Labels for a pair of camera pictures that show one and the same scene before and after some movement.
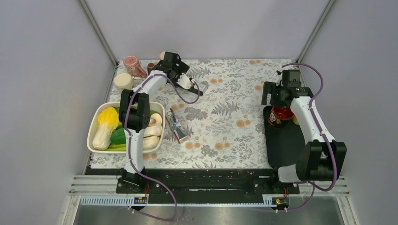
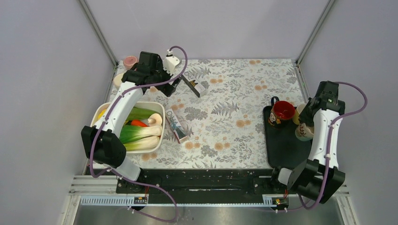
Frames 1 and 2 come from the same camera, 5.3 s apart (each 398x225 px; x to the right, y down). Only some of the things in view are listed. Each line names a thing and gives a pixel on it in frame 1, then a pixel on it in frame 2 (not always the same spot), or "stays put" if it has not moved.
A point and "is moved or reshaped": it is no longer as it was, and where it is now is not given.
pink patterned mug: (133, 66) stays put
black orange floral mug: (278, 114) stays put
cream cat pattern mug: (125, 81) is moved or reshaped
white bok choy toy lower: (150, 142) stays put
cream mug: (162, 55) -> (117, 80)
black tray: (285, 145) stays put
